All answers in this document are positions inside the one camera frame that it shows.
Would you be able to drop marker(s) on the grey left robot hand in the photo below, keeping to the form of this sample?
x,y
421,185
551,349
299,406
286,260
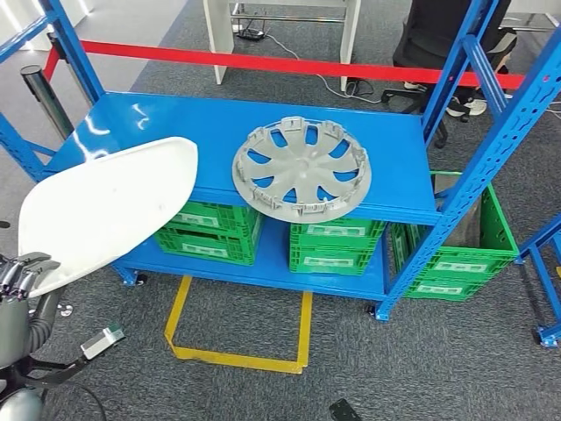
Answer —
x,y
13,331

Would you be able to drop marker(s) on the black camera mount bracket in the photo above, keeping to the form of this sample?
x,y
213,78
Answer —
x,y
56,372

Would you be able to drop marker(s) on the blue metal shelf rack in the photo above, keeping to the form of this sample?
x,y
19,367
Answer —
x,y
219,133
542,279

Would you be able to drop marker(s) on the black power strip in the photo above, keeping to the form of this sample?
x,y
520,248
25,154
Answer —
x,y
250,34

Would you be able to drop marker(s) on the black office chair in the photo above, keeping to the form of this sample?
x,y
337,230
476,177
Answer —
x,y
421,40

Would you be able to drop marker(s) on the grey wheel hubcap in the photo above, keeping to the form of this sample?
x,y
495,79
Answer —
x,y
302,174

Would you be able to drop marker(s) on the dark robot body part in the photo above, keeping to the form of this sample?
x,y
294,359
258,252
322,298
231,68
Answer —
x,y
344,411

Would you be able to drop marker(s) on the chrome stanchion post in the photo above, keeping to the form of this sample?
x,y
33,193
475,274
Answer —
x,y
46,102

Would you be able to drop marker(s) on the white desk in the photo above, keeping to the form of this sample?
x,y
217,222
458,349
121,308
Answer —
x,y
217,35

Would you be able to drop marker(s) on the silver stanchion black belt head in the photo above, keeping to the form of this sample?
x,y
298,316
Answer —
x,y
56,45

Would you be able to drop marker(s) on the white plastic body panel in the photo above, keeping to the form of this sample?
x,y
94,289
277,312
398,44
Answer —
x,y
109,203

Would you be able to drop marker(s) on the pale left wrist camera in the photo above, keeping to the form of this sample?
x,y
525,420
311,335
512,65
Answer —
x,y
100,343

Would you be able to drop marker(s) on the red barrier belt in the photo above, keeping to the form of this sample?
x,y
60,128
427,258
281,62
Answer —
x,y
263,63

